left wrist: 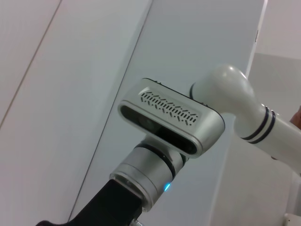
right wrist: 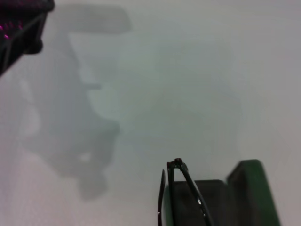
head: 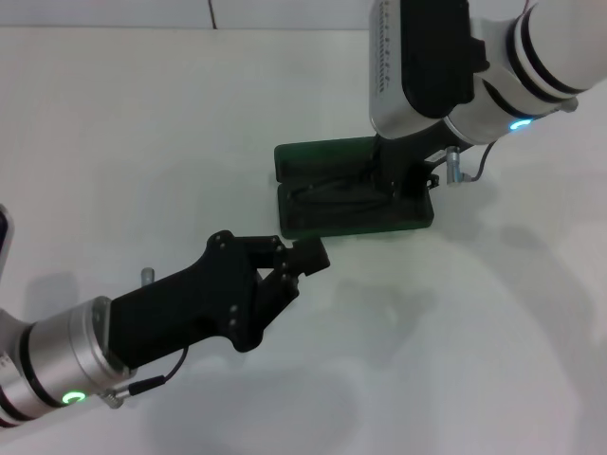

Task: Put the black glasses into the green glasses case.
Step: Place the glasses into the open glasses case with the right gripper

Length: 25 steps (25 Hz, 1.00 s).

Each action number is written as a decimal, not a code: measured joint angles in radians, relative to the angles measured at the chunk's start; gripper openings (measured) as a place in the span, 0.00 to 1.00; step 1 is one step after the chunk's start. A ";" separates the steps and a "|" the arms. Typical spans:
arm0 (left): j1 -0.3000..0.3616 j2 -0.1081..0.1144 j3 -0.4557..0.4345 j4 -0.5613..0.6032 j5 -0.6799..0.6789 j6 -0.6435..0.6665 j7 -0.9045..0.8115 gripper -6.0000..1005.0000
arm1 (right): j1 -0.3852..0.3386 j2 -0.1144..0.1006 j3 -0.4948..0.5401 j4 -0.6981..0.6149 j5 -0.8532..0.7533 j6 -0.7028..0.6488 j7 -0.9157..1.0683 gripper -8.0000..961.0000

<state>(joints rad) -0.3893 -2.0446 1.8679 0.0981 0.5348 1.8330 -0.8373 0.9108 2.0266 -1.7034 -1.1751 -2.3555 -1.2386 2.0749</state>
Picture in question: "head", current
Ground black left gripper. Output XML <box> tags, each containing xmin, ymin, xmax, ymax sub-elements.
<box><xmin>108</xmin><ymin>229</ymin><xmax>331</xmax><ymax>373</ymax></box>

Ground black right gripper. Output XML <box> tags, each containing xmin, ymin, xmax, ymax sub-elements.
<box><xmin>369</xmin><ymin>118</ymin><xmax>471</xmax><ymax>203</ymax></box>

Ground black glasses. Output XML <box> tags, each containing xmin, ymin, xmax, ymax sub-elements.
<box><xmin>287</xmin><ymin>173</ymin><xmax>397</xmax><ymax>212</ymax></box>

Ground green glasses case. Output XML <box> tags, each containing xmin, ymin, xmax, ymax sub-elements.
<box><xmin>273</xmin><ymin>136</ymin><xmax>435</xmax><ymax>240</ymax></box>

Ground grey right gripper cable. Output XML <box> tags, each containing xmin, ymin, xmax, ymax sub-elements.
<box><xmin>443</xmin><ymin>140</ymin><xmax>497</xmax><ymax>186</ymax></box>

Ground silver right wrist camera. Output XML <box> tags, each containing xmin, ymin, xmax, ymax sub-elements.
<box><xmin>368</xmin><ymin>0</ymin><xmax>490</xmax><ymax>140</ymax></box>

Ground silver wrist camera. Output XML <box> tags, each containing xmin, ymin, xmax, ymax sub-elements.
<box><xmin>368</xmin><ymin>0</ymin><xmax>490</xmax><ymax>140</ymax></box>
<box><xmin>0</xmin><ymin>204</ymin><xmax>15</xmax><ymax>281</ymax></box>

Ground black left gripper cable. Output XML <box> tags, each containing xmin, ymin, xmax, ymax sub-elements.
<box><xmin>104</xmin><ymin>345</ymin><xmax>191</xmax><ymax>410</ymax></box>

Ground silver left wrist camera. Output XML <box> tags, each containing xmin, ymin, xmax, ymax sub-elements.
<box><xmin>0</xmin><ymin>204</ymin><xmax>15</xmax><ymax>281</ymax></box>

